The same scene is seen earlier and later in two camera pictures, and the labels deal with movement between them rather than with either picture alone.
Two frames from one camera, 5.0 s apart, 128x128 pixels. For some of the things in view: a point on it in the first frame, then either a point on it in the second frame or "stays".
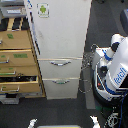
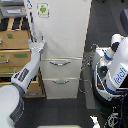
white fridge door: x=59 y=27 stays
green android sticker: x=43 y=10 stays
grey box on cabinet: x=13 y=10 stays
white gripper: x=95 y=122 to x=36 y=47
